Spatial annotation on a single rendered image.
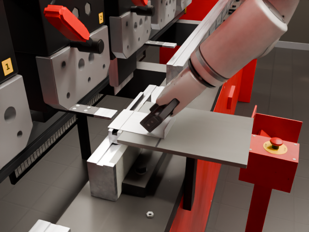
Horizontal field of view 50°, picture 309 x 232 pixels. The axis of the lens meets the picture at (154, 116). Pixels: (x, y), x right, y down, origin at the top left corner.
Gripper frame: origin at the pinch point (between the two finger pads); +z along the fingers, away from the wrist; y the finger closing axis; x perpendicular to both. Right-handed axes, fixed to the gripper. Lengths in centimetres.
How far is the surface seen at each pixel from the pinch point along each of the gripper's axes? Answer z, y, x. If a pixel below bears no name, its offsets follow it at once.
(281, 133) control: 1, -47, 41
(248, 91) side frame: 60, -216, 71
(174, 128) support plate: -1.1, -0.3, 5.0
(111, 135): 7.8, 5.1, -3.8
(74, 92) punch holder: -10.9, 24.9, -13.0
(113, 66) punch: -4.4, 3.7, -13.3
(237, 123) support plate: -9.4, -6.6, 14.6
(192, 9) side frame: 44, -216, -14
